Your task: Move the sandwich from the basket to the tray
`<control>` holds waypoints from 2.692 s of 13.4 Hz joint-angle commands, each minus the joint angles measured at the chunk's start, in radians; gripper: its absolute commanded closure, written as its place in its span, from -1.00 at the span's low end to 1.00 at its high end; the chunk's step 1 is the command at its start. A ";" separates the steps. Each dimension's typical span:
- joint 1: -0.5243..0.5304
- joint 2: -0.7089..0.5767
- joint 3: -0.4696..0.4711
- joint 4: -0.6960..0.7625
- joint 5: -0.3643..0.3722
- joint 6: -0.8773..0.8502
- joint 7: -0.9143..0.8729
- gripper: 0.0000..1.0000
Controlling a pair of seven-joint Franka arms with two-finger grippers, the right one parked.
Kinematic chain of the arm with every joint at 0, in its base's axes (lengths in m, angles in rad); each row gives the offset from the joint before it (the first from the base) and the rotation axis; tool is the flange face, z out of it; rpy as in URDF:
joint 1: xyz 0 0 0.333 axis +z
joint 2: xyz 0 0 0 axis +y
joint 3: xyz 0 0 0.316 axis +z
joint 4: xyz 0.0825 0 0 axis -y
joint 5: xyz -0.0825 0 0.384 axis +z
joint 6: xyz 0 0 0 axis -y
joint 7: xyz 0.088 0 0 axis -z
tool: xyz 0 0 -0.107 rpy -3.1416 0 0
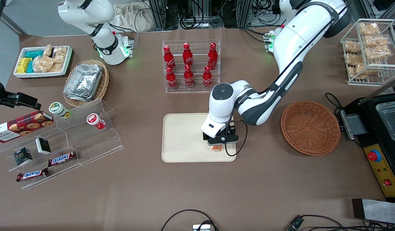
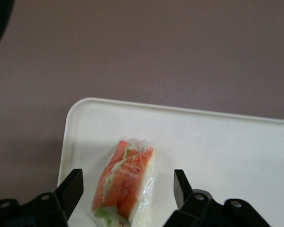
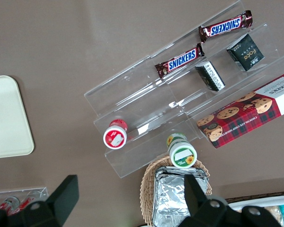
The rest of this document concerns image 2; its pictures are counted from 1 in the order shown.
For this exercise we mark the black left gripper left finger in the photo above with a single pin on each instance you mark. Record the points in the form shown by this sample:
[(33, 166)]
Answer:
[(61, 203)]

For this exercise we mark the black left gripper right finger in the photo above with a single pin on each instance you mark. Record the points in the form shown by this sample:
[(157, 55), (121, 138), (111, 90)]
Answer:
[(191, 208)]

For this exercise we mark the plastic triangle sandwich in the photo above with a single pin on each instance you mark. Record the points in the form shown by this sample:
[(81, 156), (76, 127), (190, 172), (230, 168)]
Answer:
[(123, 179)]

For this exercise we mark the beige plastic serving tray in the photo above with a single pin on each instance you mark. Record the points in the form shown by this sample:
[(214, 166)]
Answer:
[(203, 153)]

